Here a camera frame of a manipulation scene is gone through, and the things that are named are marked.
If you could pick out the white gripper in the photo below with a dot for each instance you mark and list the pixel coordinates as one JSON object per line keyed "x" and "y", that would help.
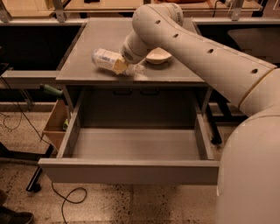
{"x": 130, "y": 55}

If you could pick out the blue label plastic bottle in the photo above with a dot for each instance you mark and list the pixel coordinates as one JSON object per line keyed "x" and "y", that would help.
{"x": 105, "y": 59}

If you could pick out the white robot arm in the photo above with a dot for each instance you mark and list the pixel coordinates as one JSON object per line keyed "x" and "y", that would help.
{"x": 248, "y": 189}

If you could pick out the grey cabinet counter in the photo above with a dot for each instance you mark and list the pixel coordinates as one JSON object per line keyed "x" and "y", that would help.
{"x": 158, "y": 85}

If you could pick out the grey open drawer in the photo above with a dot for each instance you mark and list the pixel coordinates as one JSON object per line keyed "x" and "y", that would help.
{"x": 135, "y": 136}

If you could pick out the white paper bowl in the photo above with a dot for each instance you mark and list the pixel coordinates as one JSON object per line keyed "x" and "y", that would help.
{"x": 157, "y": 56}

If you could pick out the brown cardboard box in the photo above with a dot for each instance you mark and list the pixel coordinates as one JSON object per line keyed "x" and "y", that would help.
{"x": 53, "y": 129}

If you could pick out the black table leg with caster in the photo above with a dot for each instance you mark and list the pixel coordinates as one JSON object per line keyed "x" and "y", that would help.
{"x": 34, "y": 185}

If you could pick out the dark shoe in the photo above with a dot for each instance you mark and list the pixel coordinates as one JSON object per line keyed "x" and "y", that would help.
{"x": 8, "y": 216}

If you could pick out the green handled tool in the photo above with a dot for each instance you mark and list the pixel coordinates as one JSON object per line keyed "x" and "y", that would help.
{"x": 51, "y": 90}

